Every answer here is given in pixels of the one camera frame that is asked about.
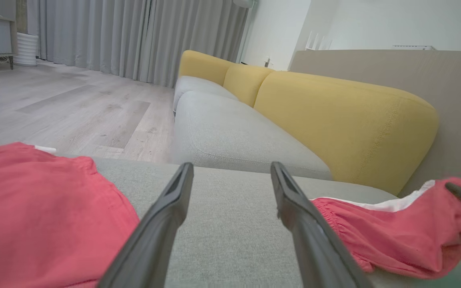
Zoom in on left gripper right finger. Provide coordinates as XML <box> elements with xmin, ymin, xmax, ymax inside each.
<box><xmin>271</xmin><ymin>162</ymin><xmax>375</xmax><ymax>288</ymax></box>

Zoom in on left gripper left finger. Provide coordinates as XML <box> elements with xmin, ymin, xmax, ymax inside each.
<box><xmin>96</xmin><ymin>162</ymin><xmax>194</xmax><ymax>288</ymax></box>

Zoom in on red shorts with white trim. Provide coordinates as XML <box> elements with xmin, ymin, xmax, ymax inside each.
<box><xmin>311</xmin><ymin>177</ymin><xmax>461</xmax><ymax>280</ymax></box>

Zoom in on grey sofa seat cushion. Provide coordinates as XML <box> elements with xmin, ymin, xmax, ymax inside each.
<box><xmin>173</xmin><ymin>91</ymin><xmax>333</xmax><ymax>180</ymax></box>
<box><xmin>173</xmin><ymin>76</ymin><xmax>239</xmax><ymax>116</ymax></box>

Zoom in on grey pleated curtain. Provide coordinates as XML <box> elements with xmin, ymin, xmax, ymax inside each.
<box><xmin>26</xmin><ymin>0</ymin><xmax>251</xmax><ymax>88</ymax></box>

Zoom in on white slatted rack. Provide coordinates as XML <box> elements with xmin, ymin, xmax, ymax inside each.
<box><xmin>306</xmin><ymin>30</ymin><xmax>333</xmax><ymax>51</ymax></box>

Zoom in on white ribbed vase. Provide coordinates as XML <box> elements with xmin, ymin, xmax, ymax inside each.
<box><xmin>13</xmin><ymin>32</ymin><xmax>39</xmax><ymax>67</ymax></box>

